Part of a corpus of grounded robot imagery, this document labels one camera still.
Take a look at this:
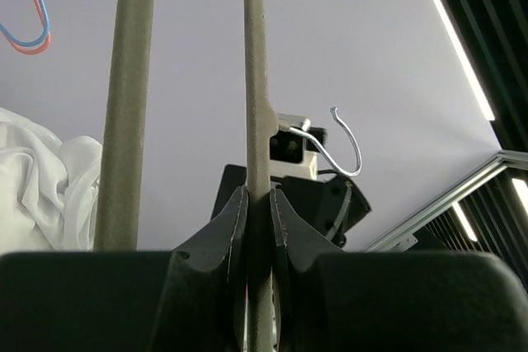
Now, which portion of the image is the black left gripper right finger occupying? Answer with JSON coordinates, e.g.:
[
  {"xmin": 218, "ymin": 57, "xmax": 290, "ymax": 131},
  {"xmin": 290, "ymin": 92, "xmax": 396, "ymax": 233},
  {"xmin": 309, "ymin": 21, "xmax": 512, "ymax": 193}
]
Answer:
[{"xmin": 269, "ymin": 190, "xmax": 527, "ymax": 351}]

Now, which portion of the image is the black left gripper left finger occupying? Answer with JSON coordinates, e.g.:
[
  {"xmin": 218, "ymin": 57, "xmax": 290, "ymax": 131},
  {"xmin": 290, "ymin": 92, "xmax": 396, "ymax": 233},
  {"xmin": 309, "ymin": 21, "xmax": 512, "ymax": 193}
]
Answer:
[{"xmin": 1, "ymin": 186, "xmax": 248, "ymax": 351}]

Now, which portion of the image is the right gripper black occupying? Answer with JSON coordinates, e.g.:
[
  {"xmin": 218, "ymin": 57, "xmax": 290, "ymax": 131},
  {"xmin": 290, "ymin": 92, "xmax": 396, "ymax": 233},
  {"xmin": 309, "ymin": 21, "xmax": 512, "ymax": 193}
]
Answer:
[{"xmin": 210, "ymin": 164, "xmax": 370, "ymax": 250}]

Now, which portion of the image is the white t shirt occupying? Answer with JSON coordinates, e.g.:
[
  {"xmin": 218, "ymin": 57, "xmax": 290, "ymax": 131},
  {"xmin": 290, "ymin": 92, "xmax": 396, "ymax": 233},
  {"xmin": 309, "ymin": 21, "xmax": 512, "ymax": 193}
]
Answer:
[{"xmin": 1, "ymin": 109, "xmax": 102, "ymax": 253}]

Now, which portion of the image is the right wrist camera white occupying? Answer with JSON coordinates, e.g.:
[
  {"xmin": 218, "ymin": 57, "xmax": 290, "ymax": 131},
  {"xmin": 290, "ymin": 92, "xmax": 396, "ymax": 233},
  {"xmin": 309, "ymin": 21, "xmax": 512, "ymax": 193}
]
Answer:
[{"xmin": 270, "ymin": 113, "xmax": 328, "ymax": 181}]

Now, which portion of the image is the pink wire hanger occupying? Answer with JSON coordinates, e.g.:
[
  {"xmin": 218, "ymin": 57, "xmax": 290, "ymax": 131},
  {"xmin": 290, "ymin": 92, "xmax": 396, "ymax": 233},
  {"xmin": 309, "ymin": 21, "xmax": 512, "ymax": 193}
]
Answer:
[{"xmin": 0, "ymin": 0, "xmax": 53, "ymax": 55}]

